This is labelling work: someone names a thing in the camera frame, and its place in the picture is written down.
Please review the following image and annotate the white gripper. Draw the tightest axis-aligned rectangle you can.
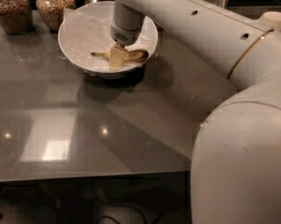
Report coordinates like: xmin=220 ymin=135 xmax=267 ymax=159
xmin=109 ymin=20 xmax=143 ymax=69

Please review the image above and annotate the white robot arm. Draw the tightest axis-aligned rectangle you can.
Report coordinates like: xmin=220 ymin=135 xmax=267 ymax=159
xmin=114 ymin=0 xmax=281 ymax=224

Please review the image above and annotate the white ceramic bowl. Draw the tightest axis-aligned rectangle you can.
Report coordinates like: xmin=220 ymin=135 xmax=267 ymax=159
xmin=57 ymin=1 xmax=159 ymax=80

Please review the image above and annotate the far left grain jar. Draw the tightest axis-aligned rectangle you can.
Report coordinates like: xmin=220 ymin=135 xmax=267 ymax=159
xmin=0 ymin=0 xmax=33 ymax=35

